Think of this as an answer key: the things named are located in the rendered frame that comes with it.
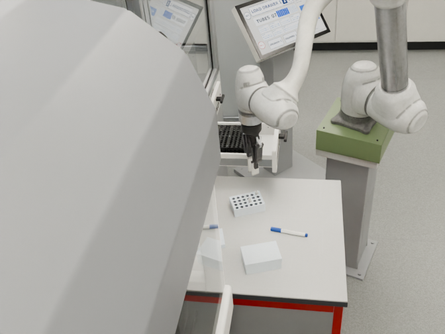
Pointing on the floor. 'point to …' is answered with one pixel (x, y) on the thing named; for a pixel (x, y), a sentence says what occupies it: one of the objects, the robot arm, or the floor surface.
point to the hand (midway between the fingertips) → (253, 166)
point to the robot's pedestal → (354, 207)
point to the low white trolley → (287, 322)
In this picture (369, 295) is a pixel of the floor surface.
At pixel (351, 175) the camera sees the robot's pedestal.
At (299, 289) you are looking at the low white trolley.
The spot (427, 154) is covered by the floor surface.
